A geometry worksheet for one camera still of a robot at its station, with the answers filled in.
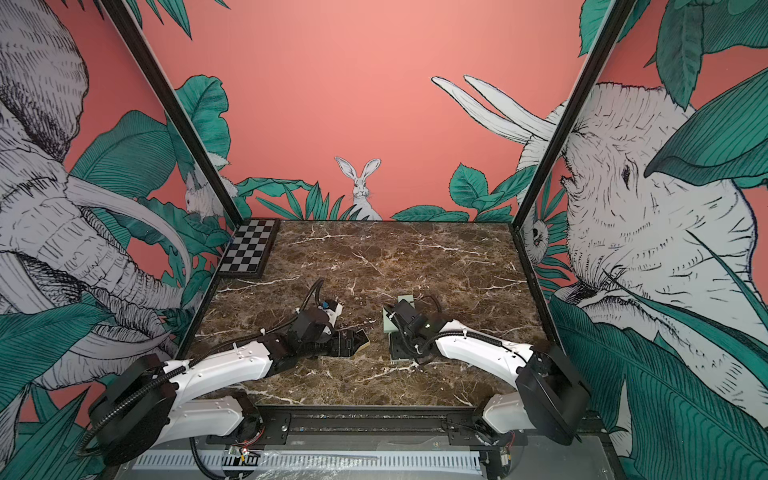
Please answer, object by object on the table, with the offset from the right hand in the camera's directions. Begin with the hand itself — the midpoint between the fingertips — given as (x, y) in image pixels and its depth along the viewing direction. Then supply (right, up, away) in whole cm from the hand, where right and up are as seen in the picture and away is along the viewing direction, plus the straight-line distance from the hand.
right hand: (392, 346), depth 83 cm
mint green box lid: (-1, +5, +4) cm, 6 cm away
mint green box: (+2, -5, +2) cm, 6 cm away
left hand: (-10, +3, 0) cm, 11 cm away
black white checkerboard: (-53, +28, +26) cm, 65 cm away
